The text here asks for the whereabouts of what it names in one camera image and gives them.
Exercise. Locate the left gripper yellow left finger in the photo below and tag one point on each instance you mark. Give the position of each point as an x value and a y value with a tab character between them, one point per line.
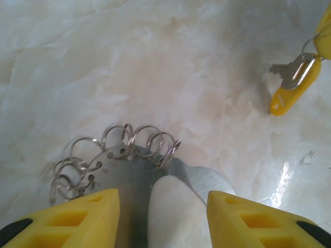
77	224

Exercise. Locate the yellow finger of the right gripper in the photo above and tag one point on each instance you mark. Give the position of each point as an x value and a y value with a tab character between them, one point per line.
325	18
324	47

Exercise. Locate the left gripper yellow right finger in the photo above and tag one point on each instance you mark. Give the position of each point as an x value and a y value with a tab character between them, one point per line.
258	227

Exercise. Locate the small silver key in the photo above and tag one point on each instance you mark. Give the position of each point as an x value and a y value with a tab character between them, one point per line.
289	69

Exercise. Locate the yellow plastic key tag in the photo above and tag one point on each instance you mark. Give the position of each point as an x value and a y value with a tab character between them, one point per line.
292	95

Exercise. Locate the metal key plate with rings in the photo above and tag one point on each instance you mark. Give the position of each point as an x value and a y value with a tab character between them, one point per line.
134	175

